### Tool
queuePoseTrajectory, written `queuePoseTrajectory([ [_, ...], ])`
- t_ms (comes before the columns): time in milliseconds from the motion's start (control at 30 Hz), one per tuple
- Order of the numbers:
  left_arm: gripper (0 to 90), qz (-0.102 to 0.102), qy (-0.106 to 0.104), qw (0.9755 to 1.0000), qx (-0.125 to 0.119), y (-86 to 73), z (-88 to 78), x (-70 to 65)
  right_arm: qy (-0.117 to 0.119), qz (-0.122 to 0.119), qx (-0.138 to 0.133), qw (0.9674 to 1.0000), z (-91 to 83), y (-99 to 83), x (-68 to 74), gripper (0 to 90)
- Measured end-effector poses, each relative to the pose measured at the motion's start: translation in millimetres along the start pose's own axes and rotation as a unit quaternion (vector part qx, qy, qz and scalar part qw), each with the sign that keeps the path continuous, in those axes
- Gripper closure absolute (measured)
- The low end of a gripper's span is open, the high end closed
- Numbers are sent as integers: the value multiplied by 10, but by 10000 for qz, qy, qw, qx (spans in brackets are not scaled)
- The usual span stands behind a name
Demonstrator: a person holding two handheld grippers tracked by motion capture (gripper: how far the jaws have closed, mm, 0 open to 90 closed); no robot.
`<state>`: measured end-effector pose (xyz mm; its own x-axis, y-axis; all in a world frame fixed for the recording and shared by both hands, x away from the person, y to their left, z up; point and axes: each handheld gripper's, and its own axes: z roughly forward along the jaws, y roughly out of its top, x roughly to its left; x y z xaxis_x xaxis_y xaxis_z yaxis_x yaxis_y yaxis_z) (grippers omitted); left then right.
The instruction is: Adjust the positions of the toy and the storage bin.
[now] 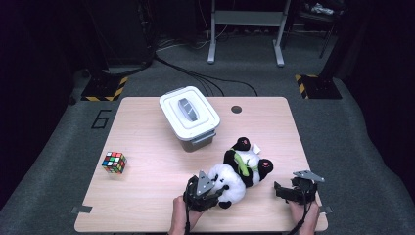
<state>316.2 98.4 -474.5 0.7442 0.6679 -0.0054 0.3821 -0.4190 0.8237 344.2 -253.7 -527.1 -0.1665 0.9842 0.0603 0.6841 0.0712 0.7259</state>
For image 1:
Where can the colourful puzzle cube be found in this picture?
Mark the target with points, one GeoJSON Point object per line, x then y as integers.
{"type": "Point", "coordinates": [114, 162]}

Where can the person's left hand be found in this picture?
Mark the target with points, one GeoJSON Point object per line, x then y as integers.
{"type": "Point", "coordinates": [179, 217]}

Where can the grey table grommet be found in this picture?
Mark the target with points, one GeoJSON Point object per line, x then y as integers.
{"type": "Point", "coordinates": [236, 109]}

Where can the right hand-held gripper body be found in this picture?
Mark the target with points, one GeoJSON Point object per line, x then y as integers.
{"type": "Point", "coordinates": [301, 192]}

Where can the dark chair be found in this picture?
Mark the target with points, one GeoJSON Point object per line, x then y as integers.
{"type": "Point", "coordinates": [321, 14]}

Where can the black yellow striped base plate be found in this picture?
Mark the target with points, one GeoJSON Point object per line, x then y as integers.
{"type": "Point", "coordinates": [104, 88]}
{"type": "Point", "coordinates": [321, 88]}

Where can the person's right hand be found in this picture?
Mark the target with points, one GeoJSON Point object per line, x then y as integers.
{"type": "Point", "coordinates": [300, 217]}

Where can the panda plush toy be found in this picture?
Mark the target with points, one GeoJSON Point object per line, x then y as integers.
{"type": "Point", "coordinates": [239, 166]}

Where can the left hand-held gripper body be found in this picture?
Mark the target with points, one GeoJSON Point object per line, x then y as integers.
{"type": "Point", "coordinates": [195, 197]}

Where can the white metal stand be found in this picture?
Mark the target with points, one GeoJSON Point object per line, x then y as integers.
{"type": "Point", "coordinates": [248, 18]}

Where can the white box lid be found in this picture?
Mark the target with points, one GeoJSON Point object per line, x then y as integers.
{"type": "Point", "coordinates": [171, 106]}

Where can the grey tape strip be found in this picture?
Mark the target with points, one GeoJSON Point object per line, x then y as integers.
{"type": "Point", "coordinates": [81, 209]}
{"type": "Point", "coordinates": [327, 209]}

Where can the grey transparent storage box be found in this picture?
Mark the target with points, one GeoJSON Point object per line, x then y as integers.
{"type": "Point", "coordinates": [200, 142]}

